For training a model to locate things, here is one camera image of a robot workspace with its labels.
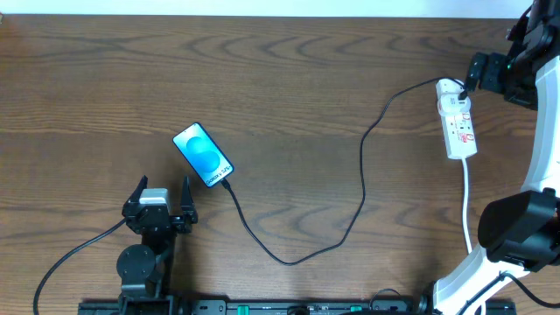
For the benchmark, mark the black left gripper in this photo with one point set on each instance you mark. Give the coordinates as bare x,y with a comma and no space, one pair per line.
158,218

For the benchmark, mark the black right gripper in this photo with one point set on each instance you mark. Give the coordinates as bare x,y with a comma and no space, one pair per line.
490,73

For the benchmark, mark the blue Galaxy smartphone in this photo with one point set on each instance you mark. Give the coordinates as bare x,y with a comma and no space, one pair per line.
203,154

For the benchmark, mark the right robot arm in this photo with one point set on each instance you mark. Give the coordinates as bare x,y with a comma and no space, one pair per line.
518,234

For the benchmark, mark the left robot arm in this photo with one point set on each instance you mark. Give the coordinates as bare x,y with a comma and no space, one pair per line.
146,268

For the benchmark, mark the white USB charger plug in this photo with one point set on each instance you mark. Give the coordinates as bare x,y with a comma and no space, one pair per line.
449,100

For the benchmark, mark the white power strip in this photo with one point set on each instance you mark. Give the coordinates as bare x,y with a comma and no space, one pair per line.
459,136

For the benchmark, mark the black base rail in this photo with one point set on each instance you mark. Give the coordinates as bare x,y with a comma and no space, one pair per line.
382,305

